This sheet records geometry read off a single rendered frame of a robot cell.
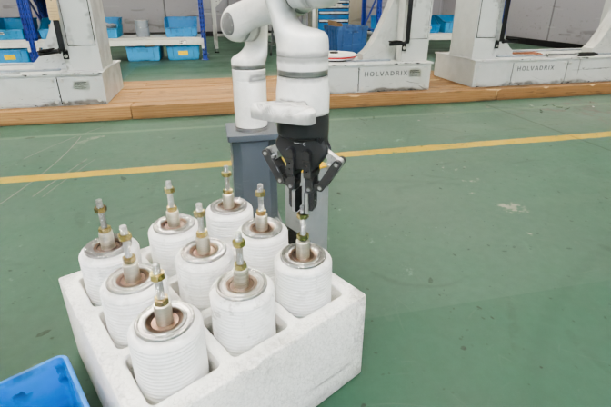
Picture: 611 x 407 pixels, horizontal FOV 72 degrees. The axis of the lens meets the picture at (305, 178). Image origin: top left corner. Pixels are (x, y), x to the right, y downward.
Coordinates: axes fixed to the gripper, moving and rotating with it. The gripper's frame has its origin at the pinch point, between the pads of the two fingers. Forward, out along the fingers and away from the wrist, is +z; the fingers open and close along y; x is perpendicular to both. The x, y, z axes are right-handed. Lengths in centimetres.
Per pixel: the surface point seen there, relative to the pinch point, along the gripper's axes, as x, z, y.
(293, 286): 4.8, 12.9, -0.6
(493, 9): -275, -23, -9
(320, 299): 2.2, 16.1, -4.2
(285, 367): 12.3, 21.6, -3.0
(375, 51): -235, 3, 59
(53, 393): 27, 29, 32
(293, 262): 2.8, 9.9, 0.4
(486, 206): -87, 35, -27
